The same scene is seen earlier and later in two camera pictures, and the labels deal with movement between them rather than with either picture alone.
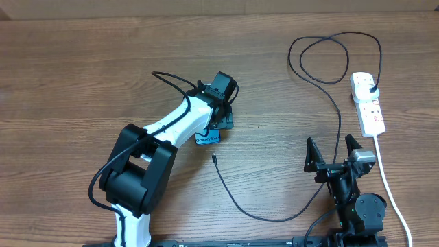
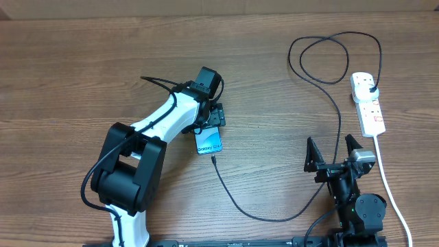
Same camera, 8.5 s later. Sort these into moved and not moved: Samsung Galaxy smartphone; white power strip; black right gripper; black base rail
Moved: Samsung Galaxy smartphone
Not moved: white power strip; black right gripper; black base rail
